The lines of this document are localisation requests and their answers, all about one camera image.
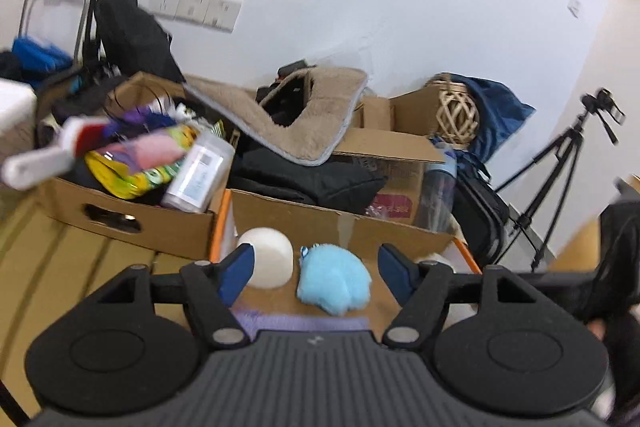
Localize lavender knitted cloth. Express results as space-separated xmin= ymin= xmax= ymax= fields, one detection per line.
xmin=232 ymin=309 xmax=370 ymax=339

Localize white round sponge ball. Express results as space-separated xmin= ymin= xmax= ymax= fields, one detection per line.
xmin=238 ymin=228 xmax=294 ymax=289

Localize light blue fluffy plush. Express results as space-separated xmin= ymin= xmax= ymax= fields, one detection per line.
xmin=296 ymin=244 xmax=372 ymax=317

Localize red cardboard storage box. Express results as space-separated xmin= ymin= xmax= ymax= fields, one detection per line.
xmin=212 ymin=190 xmax=480 ymax=337

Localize white labelled plastic jar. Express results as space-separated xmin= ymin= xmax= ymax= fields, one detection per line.
xmin=160 ymin=131 xmax=234 ymax=213

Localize black bag on floor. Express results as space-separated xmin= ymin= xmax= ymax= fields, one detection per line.
xmin=452 ymin=152 xmax=510 ymax=268

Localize blue plastic water bottle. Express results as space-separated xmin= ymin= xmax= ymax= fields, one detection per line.
xmin=414 ymin=141 xmax=457 ymax=233

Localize black clothing pile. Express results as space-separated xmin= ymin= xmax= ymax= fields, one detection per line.
xmin=228 ymin=147 xmax=386 ymax=215

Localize open brown cardboard box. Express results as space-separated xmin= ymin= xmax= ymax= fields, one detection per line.
xmin=334 ymin=84 xmax=444 ymax=225

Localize yellow green snack bag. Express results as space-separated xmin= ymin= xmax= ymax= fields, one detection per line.
xmin=85 ymin=124 xmax=200 ymax=200

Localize woven rattan ball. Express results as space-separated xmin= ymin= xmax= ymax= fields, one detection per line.
xmin=431 ymin=74 xmax=480 ymax=148

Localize dark blue cloth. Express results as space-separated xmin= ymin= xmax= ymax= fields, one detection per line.
xmin=450 ymin=74 xmax=536 ymax=164

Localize white red lint roller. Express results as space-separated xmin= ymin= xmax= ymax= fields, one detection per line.
xmin=1 ymin=116 xmax=111 ymax=191

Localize black trolley with bag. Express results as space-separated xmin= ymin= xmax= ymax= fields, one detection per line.
xmin=81 ymin=0 xmax=184 ymax=83

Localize metal folding stool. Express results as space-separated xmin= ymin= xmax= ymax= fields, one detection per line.
xmin=17 ymin=0 xmax=89 ymax=62

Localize brown cardboard box with handle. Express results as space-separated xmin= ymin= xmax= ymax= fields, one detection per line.
xmin=34 ymin=70 xmax=241 ymax=261

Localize black camera tripod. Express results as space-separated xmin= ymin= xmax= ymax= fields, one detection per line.
xmin=495 ymin=88 xmax=626 ymax=273

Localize white wall socket strip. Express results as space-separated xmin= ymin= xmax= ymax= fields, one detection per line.
xmin=148 ymin=0 xmax=243 ymax=34

